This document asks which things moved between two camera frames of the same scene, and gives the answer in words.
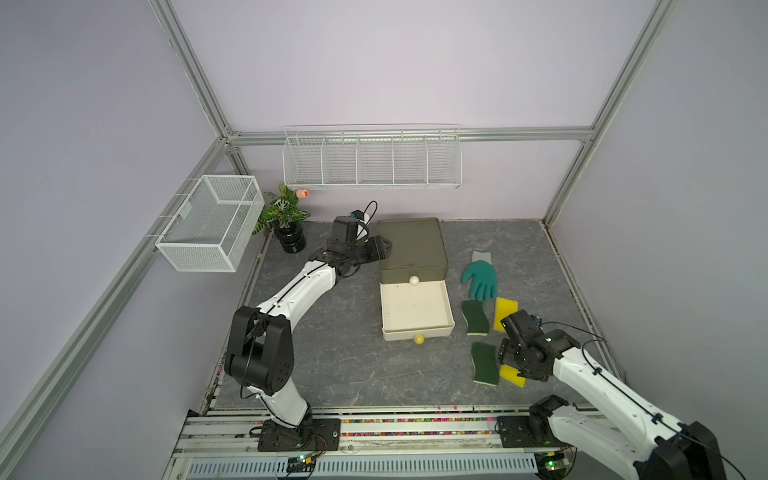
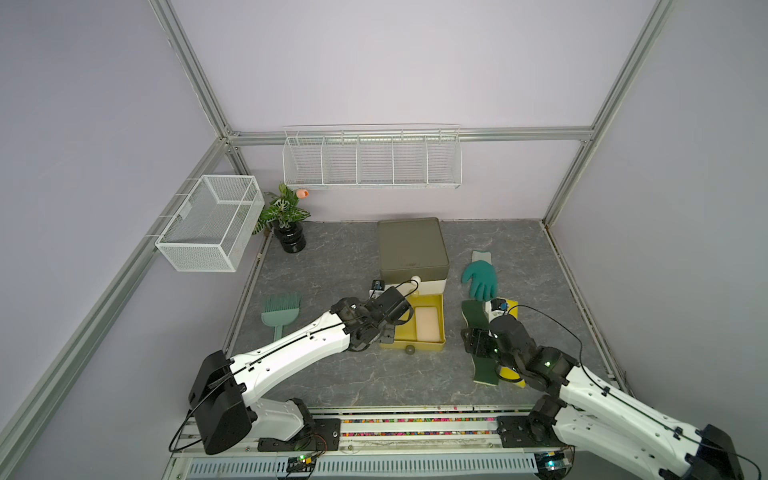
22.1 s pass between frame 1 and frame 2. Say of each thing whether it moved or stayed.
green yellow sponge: stayed
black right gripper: moved
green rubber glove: stayed
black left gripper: moved
